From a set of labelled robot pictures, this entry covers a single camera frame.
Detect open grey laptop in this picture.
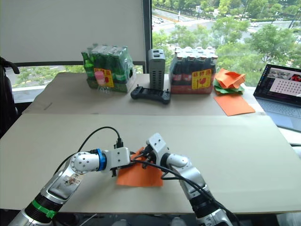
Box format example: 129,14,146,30
253,64,301,132

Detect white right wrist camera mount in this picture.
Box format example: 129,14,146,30
145,132,170,165

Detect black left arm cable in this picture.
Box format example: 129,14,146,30
53,127,124,176

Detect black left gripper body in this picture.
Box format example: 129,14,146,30
109,150,137,178

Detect white roller blind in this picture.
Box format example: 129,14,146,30
0,0,144,64

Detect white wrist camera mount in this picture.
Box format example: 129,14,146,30
145,132,170,165
107,147,131,171

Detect black handheld controller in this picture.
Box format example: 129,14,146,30
130,85,172,106

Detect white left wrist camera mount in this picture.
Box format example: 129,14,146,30
107,147,131,171

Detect black chair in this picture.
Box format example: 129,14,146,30
0,56,21,140

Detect shrink-wrapped green glass bottle pack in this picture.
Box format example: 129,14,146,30
81,43,136,93

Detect orange paper sheet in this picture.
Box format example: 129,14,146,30
214,94,256,117
116,146,164,188

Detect shrink-wrapped brown glass bottle pack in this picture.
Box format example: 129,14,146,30
169,46,218,95

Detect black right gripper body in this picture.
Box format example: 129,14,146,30
141,145,158,166

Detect folded orange paper pile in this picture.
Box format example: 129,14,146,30
214,68,246,90

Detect dark window frame post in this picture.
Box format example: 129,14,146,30
142,0,153,74

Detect flat orange paper sheet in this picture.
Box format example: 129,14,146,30
214,94,256,117

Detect green paper sheets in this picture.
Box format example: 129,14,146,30
213,79,245,96

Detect clear bottle with pink cap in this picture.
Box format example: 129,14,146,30
94,71,112,94

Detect grey perforated tower device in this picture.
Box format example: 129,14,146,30
147,48,166,90

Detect brown cardboard sheet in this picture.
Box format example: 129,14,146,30
22,71,268,116

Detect large beige cardboard sheet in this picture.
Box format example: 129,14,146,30
0,113,301,215

